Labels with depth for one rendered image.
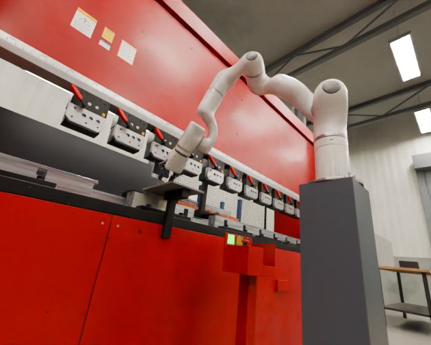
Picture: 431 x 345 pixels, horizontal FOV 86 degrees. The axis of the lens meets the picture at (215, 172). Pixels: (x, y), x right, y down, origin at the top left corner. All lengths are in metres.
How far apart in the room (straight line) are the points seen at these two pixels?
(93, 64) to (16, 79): 4.67
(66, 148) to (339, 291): 1.54
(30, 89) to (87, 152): 4.25
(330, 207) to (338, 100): 0.41
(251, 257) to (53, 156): 1.25
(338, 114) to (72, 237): 1.06
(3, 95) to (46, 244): 4.95
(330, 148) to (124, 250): 0.88
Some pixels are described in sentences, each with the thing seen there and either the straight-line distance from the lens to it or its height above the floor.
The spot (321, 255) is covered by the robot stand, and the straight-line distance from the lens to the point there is 0.84.
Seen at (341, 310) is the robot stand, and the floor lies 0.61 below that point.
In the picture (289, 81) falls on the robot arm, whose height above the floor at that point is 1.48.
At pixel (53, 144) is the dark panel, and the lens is 1.67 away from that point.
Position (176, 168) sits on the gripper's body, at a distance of 1.17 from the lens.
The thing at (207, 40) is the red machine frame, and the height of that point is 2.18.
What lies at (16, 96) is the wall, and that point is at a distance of 5.76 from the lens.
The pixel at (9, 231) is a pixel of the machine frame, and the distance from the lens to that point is 0.93.
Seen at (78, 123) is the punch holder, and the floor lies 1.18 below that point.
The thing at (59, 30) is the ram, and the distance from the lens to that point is 1.33.
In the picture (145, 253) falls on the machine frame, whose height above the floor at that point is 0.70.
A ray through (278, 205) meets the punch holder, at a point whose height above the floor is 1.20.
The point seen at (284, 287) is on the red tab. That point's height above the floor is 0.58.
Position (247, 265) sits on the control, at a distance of 1.08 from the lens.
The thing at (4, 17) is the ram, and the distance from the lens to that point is 1.29.
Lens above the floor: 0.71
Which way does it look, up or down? 20 degrees up
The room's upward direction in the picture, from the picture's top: 7 degrees clockwise
